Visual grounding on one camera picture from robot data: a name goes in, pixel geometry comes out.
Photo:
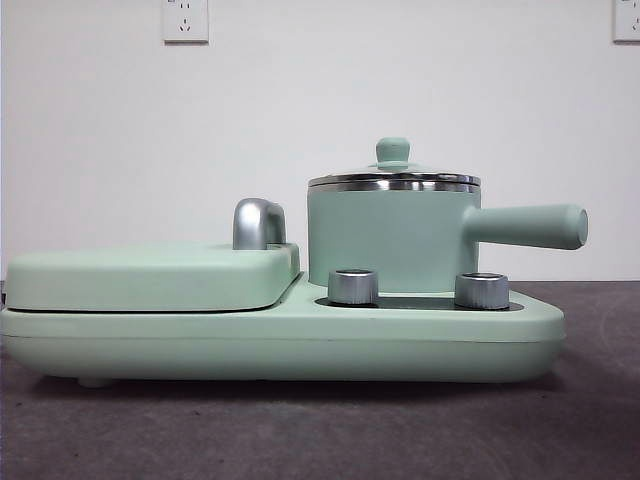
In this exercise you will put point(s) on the glass lid with green knob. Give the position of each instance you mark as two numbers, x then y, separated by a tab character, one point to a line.
392	150

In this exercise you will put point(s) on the silver control knob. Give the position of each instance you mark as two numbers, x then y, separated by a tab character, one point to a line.
481	290
352	287

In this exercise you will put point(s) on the mint green breakfast machine base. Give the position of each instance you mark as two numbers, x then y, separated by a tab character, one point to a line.
200	345

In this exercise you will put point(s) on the mint green hinged grill cover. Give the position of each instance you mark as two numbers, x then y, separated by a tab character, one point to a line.
150	280

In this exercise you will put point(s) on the white wall socket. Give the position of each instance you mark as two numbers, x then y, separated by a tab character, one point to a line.
186	20
627	20

